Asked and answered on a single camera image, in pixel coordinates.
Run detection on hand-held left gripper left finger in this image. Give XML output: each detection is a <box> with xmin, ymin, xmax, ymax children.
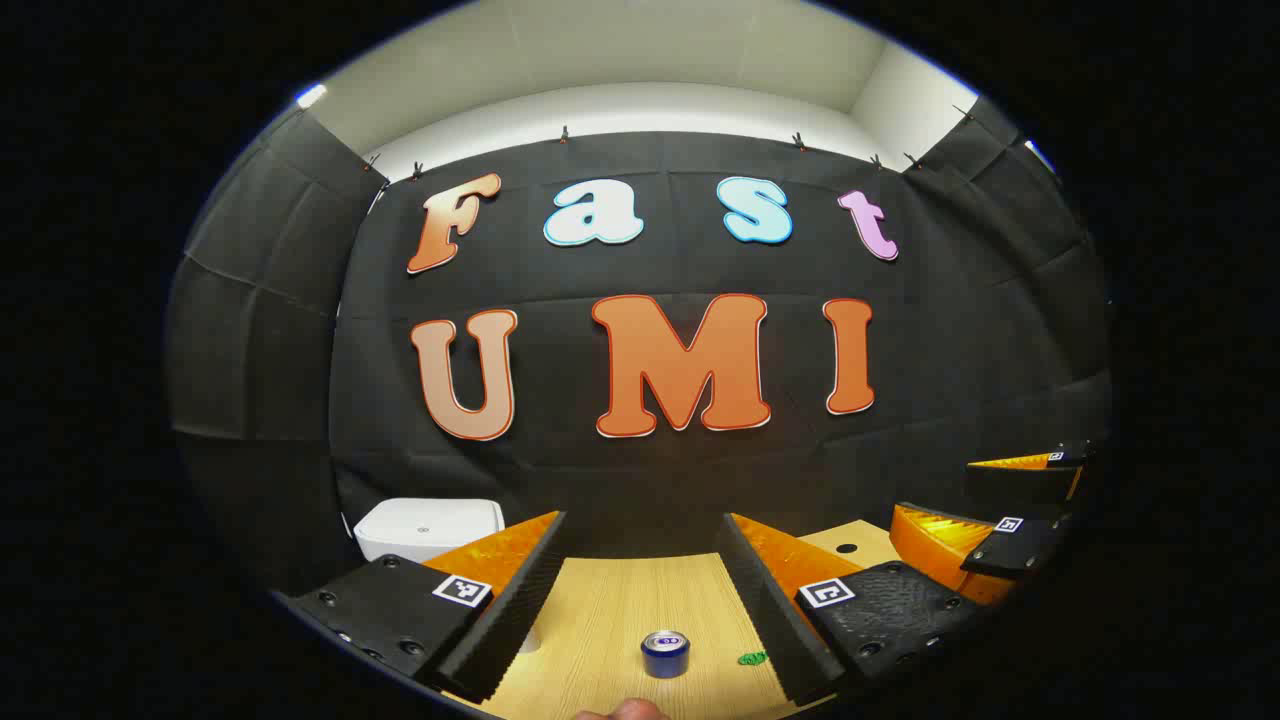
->
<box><xmin>285</xmin><ymin>510</ymin><xmax>569</xmax><ymax>706</ymax></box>

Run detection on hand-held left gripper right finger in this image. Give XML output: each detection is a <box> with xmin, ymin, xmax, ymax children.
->
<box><xmin>715</xmin><ymin>512</ymin><xmax>986</xmax><ymax>706</ymax></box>

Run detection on blue pop can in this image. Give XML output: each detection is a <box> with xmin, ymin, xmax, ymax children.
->
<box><xmin>641</xmin><ymin>630</ymin><xmax>691</xmax><ymax>680</ymax></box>

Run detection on white desktop garbage bin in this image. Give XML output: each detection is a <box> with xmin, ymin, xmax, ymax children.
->
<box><xmin>353</xmin><ymin>497</ymin><xmax>543</xmax><ymax>656</ymax></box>

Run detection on wooden desktop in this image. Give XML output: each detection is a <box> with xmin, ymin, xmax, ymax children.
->
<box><xmin>445</xmin><ymin>519</ymin><xmax>906</xmax><ymax>720</ymax></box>

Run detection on black backdrop cloth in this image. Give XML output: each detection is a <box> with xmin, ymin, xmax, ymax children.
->
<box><xmin>165</xmin><ymin>100</ymin><xmax>1113</xmax><ymax>601</ymax></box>

